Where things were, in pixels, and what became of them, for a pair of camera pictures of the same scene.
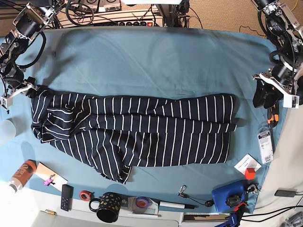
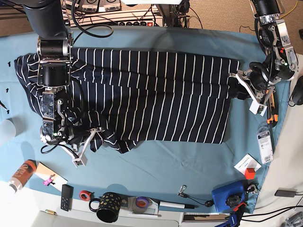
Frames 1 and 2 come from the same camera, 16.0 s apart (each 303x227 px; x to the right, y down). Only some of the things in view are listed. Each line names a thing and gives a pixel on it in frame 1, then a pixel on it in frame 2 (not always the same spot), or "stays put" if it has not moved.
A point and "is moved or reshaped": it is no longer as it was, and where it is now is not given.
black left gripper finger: x=260 y=91 to x=233 y=84
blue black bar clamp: x=235 y=218 stays put
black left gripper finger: x=272 y=96 to x=242 y=92
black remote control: x=66 y=197 stays put
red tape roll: x=85 y=195 stays put
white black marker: x=177 y=205 stays put
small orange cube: x=250 y=173 stays put
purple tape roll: x=142 y=202 stays put
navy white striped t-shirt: x=113 y=133 is moved or reshaped
